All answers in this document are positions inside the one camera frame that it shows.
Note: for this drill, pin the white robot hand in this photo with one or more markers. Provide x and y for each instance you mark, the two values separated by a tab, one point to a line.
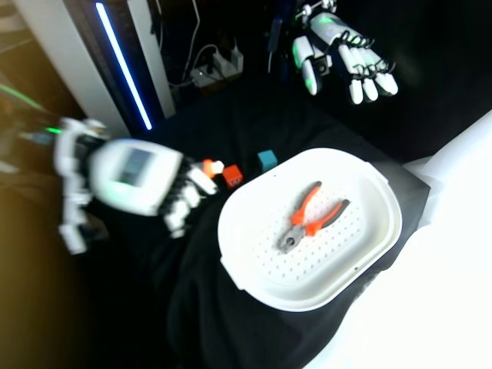
134	180
357	57

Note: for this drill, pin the white perforated plastic tray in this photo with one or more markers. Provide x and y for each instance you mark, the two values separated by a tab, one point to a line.
346	261

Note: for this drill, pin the red block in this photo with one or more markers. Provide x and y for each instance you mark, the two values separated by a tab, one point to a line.
233	177

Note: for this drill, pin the blue light strip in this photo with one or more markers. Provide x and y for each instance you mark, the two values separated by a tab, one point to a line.
123	65

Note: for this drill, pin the blue block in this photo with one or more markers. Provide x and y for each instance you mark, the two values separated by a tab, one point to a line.
267	161

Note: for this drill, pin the white power strip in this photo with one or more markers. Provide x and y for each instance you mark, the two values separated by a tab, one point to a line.
223	65

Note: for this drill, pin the white pillar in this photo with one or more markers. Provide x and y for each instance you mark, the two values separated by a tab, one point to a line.
69	57

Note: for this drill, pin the black table cloth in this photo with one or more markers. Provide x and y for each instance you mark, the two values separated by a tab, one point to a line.
200	307

